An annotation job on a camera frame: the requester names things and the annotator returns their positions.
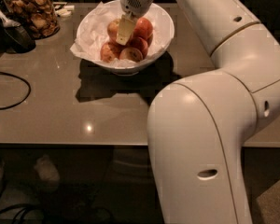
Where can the red apple back right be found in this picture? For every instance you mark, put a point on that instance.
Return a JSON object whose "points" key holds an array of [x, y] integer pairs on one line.
{"points": [[143, 28]]}

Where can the black round appliance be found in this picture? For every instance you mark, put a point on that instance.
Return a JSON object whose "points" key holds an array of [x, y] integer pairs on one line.
{"points": [[15, 34]]}

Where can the red apple middle right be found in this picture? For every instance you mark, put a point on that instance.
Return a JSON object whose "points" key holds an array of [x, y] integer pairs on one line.
{"points": [[141, 44]]}

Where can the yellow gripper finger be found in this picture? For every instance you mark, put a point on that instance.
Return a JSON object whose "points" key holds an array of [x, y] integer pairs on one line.
{"points": [[126, 26]]}

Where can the red apple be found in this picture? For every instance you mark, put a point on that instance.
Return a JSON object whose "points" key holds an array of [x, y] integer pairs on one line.
{"points": [[143, 28], [141, 44]]}

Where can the apple front left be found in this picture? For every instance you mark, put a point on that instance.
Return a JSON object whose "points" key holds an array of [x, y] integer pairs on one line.
{"points": [[109, 52]]}

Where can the small white items on table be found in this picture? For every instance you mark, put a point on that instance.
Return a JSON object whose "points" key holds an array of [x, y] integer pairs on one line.
{"points": [[63, 10]]}

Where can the white ceramic bowl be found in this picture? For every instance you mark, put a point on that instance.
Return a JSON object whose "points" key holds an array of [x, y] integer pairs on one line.
{"points": [[124, 69]]}

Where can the yellow-red apple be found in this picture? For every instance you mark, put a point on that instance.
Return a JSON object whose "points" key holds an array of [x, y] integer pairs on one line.
{"points": [[115, 36]]}

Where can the white crumpled paper liner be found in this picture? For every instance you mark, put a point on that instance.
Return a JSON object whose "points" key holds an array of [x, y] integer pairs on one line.
{"points": [[91, 34]]}

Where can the white shoe right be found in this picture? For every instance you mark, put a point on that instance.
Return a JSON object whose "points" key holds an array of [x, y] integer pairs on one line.
{"points": [[49, 178]]}

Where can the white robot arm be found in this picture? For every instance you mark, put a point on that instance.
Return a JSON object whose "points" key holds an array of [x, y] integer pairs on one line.
{"points": [[196, 126]]}

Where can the apple front centre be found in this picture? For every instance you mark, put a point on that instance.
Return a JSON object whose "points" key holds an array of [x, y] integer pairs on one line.
{"points": [[132, 54]]}

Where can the glass jar of dried chips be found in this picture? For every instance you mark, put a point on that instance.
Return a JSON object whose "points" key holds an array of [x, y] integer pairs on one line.
{"points": [[38, 16]]}

